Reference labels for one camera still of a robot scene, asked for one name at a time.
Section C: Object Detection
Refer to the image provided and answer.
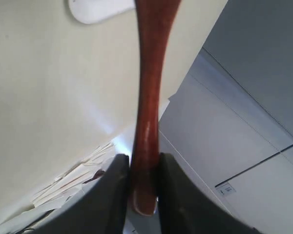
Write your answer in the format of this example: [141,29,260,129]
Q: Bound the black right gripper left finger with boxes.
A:
[32,154,129,234]

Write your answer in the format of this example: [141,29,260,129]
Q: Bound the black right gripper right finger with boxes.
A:
[157,153,259,234]

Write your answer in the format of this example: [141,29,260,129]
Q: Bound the white rectangular tray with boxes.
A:
[68,0,135,24]

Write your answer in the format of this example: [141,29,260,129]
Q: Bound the papers on floor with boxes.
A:
[32,142,115,207]

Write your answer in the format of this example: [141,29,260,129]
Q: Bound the dark red wooden spoon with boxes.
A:
[129,0,180,216]

